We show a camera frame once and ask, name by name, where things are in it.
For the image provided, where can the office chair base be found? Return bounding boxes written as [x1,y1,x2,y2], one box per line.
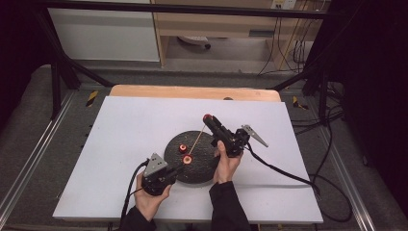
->
[177,35,213,50]

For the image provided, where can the black floor cables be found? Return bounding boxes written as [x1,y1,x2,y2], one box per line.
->
[290,81,354,223]

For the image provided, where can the black metal stand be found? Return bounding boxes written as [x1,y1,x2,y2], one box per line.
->
[33,9,115,120]
[271,13,333,127]

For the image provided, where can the hanging black cables bundle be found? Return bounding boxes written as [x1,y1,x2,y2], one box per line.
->
[257,15,311,77]

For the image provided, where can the white cabinet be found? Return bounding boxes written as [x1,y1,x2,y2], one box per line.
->
[47,0,161,63]

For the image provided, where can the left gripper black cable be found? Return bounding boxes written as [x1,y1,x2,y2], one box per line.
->
[119,159,152,225]

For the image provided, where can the wooden skewer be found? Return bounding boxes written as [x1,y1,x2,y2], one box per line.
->
[188,124,207,157]

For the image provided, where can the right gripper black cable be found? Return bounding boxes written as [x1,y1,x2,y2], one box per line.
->
[243,142,321,197]

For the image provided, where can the yellow black tape strip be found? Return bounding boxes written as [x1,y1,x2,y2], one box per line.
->
[85,90,99,108]
[292,95,310,111]

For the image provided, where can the wooden table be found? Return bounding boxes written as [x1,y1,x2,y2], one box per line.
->
[109,84,282,103]

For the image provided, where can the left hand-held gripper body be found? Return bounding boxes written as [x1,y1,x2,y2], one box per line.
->
[140,152,178,197]

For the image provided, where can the aluminium floor rail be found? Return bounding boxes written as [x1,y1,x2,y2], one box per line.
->
[319,126,377,231]
[0,90,77,219]

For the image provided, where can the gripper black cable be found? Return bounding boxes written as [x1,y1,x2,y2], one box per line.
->
[119,159,152,225]
[243,142,321,197]

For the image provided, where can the person's left hand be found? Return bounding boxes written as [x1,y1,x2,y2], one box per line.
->
[134,171,173,222]

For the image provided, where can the black metal frame bar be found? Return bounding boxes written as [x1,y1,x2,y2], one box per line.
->
[39,0,336,20]

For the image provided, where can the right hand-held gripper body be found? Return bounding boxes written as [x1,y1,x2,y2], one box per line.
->
[210,124,269,159]

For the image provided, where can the person's right hand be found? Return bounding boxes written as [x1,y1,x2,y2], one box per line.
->
[213,140,244,185]

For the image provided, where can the black round plate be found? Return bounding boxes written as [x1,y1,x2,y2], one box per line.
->
[164,130,222,185]

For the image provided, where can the wooden desk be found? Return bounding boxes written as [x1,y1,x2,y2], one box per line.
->
[150,0,325,70]

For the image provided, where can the wall socket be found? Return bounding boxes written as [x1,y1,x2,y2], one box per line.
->
[270,0,297,11]

